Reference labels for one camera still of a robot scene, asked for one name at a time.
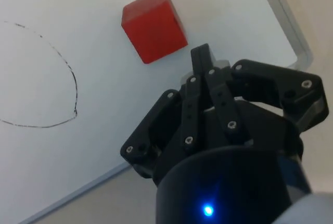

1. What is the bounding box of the red cube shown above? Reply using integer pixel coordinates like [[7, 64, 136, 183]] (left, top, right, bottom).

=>
[[121, 0, 188, 65]]

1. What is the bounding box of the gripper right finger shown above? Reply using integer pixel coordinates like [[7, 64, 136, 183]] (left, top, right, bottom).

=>
[[199, 43, 327, 147]]

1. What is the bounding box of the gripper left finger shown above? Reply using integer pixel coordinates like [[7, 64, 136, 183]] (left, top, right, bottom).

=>
[[120, 46, 203, 181]]

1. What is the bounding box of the flat whiteboard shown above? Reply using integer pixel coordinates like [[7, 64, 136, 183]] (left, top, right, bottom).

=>
[[0, 0, 314, 224]]

